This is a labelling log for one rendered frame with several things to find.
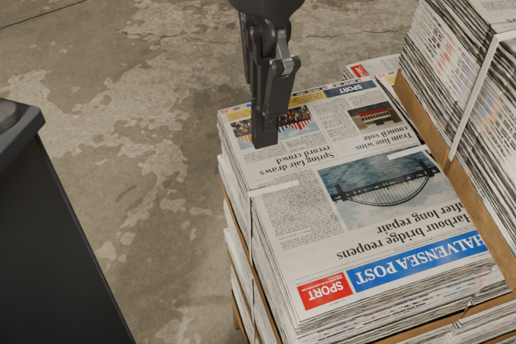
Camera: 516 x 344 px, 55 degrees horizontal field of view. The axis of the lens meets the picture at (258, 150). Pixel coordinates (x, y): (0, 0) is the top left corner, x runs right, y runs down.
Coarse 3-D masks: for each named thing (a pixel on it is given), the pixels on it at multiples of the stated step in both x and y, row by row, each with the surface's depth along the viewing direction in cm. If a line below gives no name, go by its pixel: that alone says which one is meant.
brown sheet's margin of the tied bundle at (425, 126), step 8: (400, 72) 80; (400, 80) 79; (400, 88) 79; (408, 88) 76; (400, 96) 80; (408, 96) 77; (408, 104) 77; (416, 104) 75; (408, 112) 78; (416, 112) 75; (424, 112) 72; (416, 120) 75; (424, 120) 73; (424, 128) 73; (432, 128) 71; (424, 136) 74; (432, 136) 71; (440, 136) 69; (432, 144) 72; (432, 152) 72
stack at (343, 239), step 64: (320, 128) 77; (384, 128) 77; (256, 192) 68; (320, 192) 69; (384, 192) 69; (448, 192) 69; (256, 256) 75; (320, 256) 62; (384, 256) 62; (448, 256) 62; (256, 320) 92; (320, 320) 59; (384, 320) 66; (512, 320) 89
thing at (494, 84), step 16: (496, 32) 55; (480, 48) 58; (496, 48) 56; (512, 48) 53; (480, 64) 59; (496, 64) 56; (512, 64) 53; (496, 80) 56; (464, 96) 62; (480, 96) 59; (496, 96) 56; (480, 112) 60; (448, 128) 66; (464, 128) 63; (480, 128) 60; (448, 144) 68; (464, 144) 63; (464, 160) 64
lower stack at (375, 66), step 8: (384, 56) 128; (392, 56) 128; (352, 64) 125; (360, 64) 125; (368, 64) 125; (376, 64) 125; (384, 64) 125; (392, 64) 125; (344, 72) 127; (352, 72) 123; (360, 72) 123; (368, 72) 123; (376, 72) 123; (344, 80) 127
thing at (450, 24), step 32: (448, 0) 63; (480, 0) 59; (512, 0) 59; (416, 32) 72; (448, 32) 64; (480, 32) 58; (416, 64) 73; (448, 64) 65; (416, 96) 75; (448, 96) 65
